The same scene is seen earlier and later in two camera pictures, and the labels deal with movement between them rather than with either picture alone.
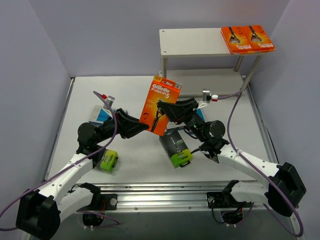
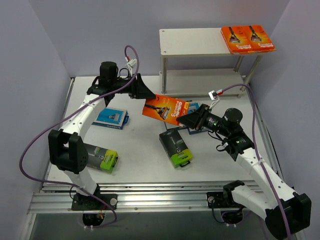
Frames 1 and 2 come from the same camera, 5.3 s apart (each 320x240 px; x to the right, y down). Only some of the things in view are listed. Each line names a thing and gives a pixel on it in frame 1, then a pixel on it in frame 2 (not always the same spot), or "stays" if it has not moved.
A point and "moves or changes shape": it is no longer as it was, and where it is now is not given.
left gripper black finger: (128, 126) → (143, 90)
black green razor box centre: (178, 153) stays
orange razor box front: (236, 39) stays
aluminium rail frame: (167, 195) stays
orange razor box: (160, 89) moves or changes shape
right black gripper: (185, 112) → (201, 117)
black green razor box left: (109, 161) stays
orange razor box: (259, 40) stays
